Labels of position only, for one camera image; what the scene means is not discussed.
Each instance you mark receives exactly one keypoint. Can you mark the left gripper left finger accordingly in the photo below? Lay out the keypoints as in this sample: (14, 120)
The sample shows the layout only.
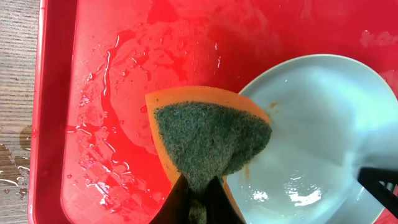
(176, 208)

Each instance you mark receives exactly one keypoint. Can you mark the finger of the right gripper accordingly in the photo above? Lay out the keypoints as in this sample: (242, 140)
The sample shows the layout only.
(382, 185)

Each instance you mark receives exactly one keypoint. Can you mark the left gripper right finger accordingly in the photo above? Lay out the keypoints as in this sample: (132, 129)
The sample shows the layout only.
(219, 209)

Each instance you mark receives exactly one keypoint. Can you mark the green and orange sponge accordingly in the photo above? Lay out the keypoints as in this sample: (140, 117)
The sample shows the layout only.
(203, 134)

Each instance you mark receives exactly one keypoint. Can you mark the light blue plate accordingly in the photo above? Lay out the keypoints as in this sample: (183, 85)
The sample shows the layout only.
(330, 116)

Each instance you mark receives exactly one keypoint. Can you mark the red plastic tray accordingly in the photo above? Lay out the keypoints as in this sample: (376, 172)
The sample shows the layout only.
(93, 155)

